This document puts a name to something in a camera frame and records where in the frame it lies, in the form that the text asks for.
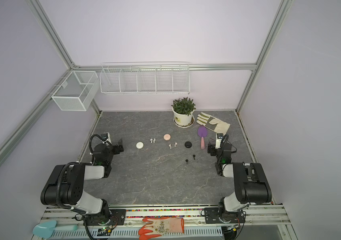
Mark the white earbud charging case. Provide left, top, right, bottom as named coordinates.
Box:
left=136, top=142, right=144, bottom=149

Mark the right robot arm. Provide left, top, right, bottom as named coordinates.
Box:
left=203, top=133, right=272, bottom=225

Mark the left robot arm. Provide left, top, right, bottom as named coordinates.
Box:
left=40, top=133, right=126, bottom=228

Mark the black earbud charging case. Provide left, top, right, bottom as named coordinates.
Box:
left=184, top=141, right=192, bottom=149

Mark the pink earbud charging case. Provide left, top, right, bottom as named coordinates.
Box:
left=164, top=134, right=171, bottom=141

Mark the beige gardening glove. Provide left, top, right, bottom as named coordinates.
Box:
left=197, top=112, right=230, bottom=135

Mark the potted green plant white pot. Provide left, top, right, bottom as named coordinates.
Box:
left=171, top=97, right=196, bottom=127

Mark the white mesh box basket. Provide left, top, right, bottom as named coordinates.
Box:
left=51, top=71, right=100, bottom=112

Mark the red white work glove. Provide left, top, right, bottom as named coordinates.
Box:
left=138, top=217, right=184, bottom=240

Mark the teal plastic scoop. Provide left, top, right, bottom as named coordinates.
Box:
left=33, top=220, right=78, bottom=239

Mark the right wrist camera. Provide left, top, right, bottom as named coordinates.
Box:
left=215, top=133, right=224, bottom=149

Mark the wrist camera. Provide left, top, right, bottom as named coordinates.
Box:
left=215, top=133, right=224, bottom=149
left=101, top=133, right=112, bottom=145

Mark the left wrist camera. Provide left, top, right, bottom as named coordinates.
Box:
left=101, top=133, right=112, bottom=145

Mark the white wire shelf basket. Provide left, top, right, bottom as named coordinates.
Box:
left=99, top=62, right=190, bottom=95

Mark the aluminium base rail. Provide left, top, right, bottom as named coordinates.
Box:
left=40, top=205, right=292, bottom=227

